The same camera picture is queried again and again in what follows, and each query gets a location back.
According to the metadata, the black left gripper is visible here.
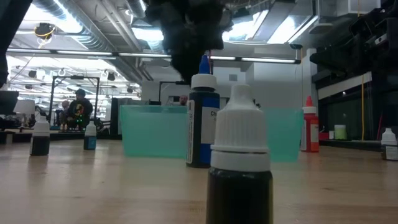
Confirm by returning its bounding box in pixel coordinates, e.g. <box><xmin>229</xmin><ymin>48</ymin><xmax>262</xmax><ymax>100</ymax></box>
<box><xmin>144</xmin><ymin>0</ymin><xmax>234</xmax><ymax>85</ymax></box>

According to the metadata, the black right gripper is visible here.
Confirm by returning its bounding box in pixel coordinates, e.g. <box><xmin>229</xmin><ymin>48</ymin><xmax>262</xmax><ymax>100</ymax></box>
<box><xmin>310</xmin><ymin>40</ymin><xmax>374</xmax><ymax>82</ymax></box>

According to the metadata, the large blue food coloring bottle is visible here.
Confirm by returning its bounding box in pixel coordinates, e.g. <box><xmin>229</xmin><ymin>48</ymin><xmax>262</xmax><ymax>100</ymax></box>
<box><xmin>185</xmin><ymin>54</ymin><xmax>221</xmax><ymax>169</ymax></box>

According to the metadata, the large red food coloring bottle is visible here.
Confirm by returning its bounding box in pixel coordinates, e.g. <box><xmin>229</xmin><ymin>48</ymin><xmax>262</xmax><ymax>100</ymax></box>
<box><xmin>300</xmin><ymin>95</ymin><xmax>320</xmax><ymax>153</ymax></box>

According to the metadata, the small white-label bottle white cap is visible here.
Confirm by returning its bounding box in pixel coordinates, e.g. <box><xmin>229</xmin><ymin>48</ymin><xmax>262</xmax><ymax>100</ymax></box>
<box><xmin>381</xmin><ymin>128</ymin><xmax>398</xmax><ymax>161</ymax></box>

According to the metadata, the small blue-label bottle white cap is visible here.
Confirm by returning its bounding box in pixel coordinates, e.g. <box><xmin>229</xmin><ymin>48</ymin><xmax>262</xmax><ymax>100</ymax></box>
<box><xmin>83</xmin><ymin>120</ymin><xmax>98</xmax><ymax>151</ymax></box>

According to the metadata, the small dark bottle white cap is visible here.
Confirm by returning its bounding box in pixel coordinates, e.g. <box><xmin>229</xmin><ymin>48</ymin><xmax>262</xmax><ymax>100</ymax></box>
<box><xmin>29</xmin><ymin>115</ymin><xmax>51</xmax><ymax>157</ymax></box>
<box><xmin>205</xmin><ymin>83</ymin><xmax>274</xmax><ymax>224</ymax></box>

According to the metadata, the white ceiling air unit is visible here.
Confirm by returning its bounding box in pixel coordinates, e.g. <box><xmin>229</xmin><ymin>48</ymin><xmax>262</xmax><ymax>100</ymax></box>
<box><xmin>337</xmin><ymin>0</ymin><xmax>382</xmax><ymax>17</ymax></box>

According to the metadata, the pale green container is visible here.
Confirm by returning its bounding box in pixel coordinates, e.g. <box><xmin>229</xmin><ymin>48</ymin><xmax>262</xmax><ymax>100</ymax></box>
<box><xmin>333</xmin><ymin>124</ymin><xmax>347</xmax><ymax>141</ymax></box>

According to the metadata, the translucent teal plastic bin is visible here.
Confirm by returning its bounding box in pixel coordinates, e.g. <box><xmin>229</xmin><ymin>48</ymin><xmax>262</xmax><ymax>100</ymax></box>
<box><xmin>119</xmin><ymin>104</ymin><xmax>305</xmax><ymax>162</ymax></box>

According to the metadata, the thin red rod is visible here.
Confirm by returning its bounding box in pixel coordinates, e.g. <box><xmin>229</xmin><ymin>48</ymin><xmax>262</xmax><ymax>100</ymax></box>
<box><xmin>377</xmin><ymin>113</ymin><xmax>384</xmax><ymax>141</ymax></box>

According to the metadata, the long ceiling light bar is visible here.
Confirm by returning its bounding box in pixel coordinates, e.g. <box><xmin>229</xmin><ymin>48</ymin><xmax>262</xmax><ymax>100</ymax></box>
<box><xmin>6</xmin><ymin>43</ymin><xmax>302</xmax><ymax>65</ymax></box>

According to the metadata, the dark monitor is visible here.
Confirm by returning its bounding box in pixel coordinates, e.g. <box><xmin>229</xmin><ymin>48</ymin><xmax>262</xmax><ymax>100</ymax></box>
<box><xmin>0</xmin><ymin>90</ymin><xmax>19</xmax><ymax>116</ymax></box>

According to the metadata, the black background frame rig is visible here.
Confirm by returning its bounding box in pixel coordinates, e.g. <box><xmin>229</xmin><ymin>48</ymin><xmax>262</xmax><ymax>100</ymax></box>
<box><xmin>158</xmin><ymin>80</ymin><xmax>191</xmax><ymax>103</ymax></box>
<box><xmin>48</xmin><ymin>75</ymin><xmax>101</xmax><ymax>131</ymax></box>

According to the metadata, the silver ventilation duct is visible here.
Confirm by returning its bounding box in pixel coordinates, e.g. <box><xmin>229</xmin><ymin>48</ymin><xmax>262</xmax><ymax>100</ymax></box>
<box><xmin>29</xmin><ymin>0</ymin><xmax>155</xmax><ymax>82</ymax></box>

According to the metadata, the black ceiling device yellow cable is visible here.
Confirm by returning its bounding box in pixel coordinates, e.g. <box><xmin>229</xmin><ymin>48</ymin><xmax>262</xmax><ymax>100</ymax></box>
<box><xmin>33</xmin><ymin>22</ymin><xmax>57</xmax><ymax>40</ymax></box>

